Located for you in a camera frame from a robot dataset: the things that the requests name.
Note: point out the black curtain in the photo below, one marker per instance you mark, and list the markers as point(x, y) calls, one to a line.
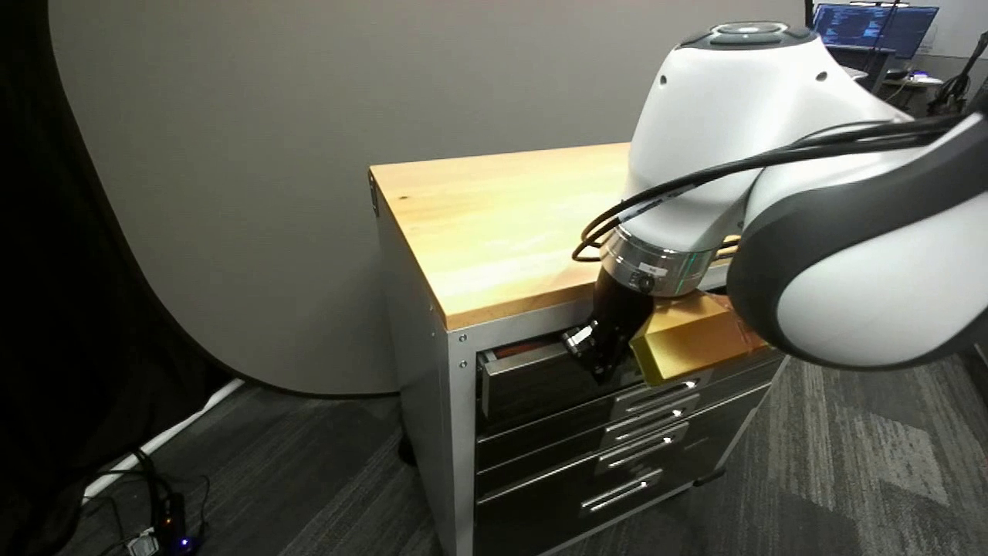
point(18, 310)

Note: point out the blue screen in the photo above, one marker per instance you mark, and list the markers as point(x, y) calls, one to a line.
point(875, 27)

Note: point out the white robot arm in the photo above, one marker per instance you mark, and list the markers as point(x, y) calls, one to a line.
point(741, 94)

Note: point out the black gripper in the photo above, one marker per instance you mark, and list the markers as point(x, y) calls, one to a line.
point(622, 310)

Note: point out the grey cabinet with wood top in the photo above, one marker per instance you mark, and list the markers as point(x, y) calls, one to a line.
point(481, 216)

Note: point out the yellow wrist camera mount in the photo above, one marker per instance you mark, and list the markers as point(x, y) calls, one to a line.
point(689, 341)

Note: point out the grey backdrop panel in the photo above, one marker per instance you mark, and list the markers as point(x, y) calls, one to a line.
point(309, 155)

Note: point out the dark cabinet drawer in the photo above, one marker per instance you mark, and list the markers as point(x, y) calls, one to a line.
point(540, 470)
point(534, 520)
point(544, 437)

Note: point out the grey tool drawer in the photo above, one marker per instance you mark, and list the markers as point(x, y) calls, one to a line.
point(534, 381)

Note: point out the black power strip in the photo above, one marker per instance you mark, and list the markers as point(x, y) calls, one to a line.
point(164, 525)

